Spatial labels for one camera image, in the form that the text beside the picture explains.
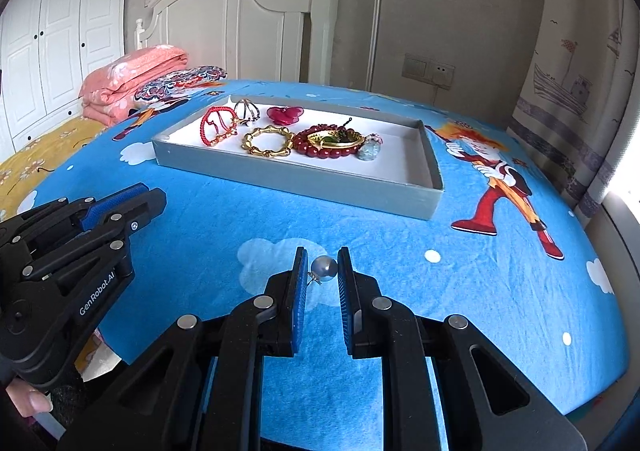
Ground white pearl earring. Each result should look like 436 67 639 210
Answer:
307 255 338 285

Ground dark red bead bracelet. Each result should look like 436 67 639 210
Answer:
290 123 357 161

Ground pale jade pendant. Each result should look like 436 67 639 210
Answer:
356 134 384 162

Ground thin gold bangle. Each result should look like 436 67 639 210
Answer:
307 127 364 150

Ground gold bamboo link bracelet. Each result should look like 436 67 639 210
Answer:
240 124 295 159

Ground dark green tassel pendant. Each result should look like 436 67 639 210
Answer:
320 118 357 146

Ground red flower ornament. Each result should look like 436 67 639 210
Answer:
267 107 304 126

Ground red braided cord bracelet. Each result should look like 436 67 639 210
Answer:
199 104 241 148

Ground silver and gold rings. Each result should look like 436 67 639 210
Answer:
233 98 263 126

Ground person's left hand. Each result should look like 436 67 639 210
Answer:
6 379 53 417

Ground yellow floral bed sheet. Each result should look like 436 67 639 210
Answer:
0 118 106 220

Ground grey shallow cardboard box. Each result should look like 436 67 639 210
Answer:
152 96 444 220

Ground folded pink blanket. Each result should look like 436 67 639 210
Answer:
78 45 189 126

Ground patterned floral pillow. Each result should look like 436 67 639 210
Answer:
134 66 228 102

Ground blue cartoon bed sheet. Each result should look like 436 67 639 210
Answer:
13 82 629 450

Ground white wardrobe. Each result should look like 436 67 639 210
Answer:
1 0 125 159

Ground white wooden headboard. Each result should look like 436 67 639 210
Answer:
134 0 338 85

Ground metal pole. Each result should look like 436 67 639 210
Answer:
364 0 382 92

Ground ship print curtain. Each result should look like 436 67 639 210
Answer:
508 0 639 224

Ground wall switch and socket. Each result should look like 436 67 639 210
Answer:
401 54 456 90

